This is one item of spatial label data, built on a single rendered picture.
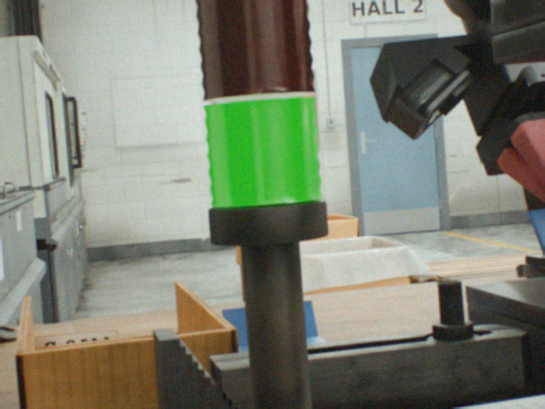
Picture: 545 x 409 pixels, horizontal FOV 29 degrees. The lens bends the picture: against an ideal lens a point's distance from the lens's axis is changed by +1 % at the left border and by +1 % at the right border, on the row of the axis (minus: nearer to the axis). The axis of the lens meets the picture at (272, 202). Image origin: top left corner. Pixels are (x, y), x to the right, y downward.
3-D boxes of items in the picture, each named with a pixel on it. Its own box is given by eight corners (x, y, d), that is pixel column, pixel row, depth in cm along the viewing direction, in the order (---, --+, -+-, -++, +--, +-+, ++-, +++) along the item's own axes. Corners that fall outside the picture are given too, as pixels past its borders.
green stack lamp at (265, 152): (307, 195, 37) (301, 101, 37) (336, 198, 33) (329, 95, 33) (203, 204, 36) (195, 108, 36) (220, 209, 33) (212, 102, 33)
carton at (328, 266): (444, 373, 406) (435, 244, 404) (286, 391, 396) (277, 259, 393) (395, 343, 472) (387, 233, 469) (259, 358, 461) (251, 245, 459)
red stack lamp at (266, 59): (301, 97, 37) (294, 2, 37) (329, 89, 33) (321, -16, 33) (194, 104, 36) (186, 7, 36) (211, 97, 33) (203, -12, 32)
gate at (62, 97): (82, 198, 701) (71, 81, 697) (65, 200, 699) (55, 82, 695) (85, 194, 786) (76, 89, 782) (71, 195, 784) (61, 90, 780)
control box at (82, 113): (89, 159, 783) (85, 108, 781) (59, 162, 779) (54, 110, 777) (90, 159, 801) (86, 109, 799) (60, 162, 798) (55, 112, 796)
